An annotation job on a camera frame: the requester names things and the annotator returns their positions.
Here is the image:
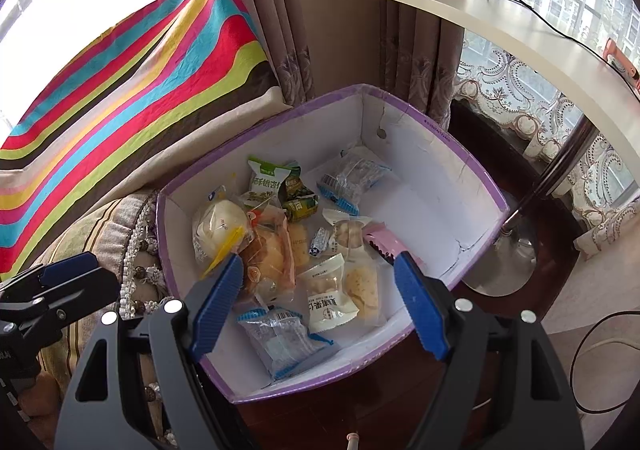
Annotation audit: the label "beige cushion beaded trim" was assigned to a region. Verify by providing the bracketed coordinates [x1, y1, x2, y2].
[117, 187, 176, 431]

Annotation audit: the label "orange object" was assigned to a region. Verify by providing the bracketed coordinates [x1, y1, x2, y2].
[602, 38, 640, 92]

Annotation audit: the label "pale cake clear packet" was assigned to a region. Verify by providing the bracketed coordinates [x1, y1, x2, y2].
[287, 223, 312, 269]

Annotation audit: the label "multicolour striped cloth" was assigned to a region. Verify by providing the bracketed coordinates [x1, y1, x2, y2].
[0, 0, 293, 281]

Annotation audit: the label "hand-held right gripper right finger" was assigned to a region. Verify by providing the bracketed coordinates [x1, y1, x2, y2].
[393, 250, 585, 450]

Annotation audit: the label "white packet black letters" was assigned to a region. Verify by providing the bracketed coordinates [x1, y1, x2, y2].
[297, 253, 359, 334]

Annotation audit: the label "white lace curtain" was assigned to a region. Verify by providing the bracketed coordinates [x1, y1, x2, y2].
[450, 0, 640, 253]

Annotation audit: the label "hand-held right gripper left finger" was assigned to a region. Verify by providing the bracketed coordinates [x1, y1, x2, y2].
[54, 254, 245, 450]

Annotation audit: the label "person's left hand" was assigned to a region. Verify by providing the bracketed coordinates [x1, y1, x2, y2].
[22, 370, 63, 423]

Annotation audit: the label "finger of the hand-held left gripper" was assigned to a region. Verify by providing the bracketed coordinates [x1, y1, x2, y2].
[0, 253, 99, 304]
[0, 270, 121, 347]

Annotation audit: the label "striped beige towel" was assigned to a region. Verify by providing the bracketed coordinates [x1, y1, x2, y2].
[30, 190, 161, 381]

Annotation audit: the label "clear barcode snack packet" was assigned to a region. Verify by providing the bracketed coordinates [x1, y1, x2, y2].
[236, 307, 335, 379]

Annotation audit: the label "green white snack packet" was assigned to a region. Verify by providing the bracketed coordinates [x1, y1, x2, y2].
[247, 156, 294, 201]

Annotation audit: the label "small blue white candy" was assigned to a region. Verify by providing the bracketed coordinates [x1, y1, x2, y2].
[307, 225, 333, 259]

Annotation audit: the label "chrome table pole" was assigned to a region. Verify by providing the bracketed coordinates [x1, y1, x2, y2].
[500, 117, 601, 237]

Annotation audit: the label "purple cardboard box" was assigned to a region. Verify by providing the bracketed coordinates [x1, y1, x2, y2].
[156, 84, 511, 405]

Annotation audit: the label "frosted round cracker packet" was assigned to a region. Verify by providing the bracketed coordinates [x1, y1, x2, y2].
[342, 250, 396, 327]

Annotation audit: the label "yellow snack packet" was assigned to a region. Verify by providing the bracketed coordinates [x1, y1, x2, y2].
[280, 165, 321, 222]

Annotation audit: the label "white curved table top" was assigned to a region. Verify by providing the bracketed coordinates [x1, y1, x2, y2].
[376, 0, 640, 176]

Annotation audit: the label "pink packet dark print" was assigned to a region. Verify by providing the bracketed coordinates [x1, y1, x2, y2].
[362, 223, 409, 266]

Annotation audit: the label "clear red print bread packet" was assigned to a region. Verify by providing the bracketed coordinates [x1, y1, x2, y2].
[239, 207, 297, 302]

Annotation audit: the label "small clear pale snack packet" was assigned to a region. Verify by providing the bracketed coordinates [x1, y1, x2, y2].
[322, 207, 374, 256]

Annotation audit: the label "round metal table base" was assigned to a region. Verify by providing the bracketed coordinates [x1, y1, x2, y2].
[460, 225, 539, 299]

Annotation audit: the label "thin black cable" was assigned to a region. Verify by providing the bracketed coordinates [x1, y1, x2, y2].
[487, 0, 617, 62]

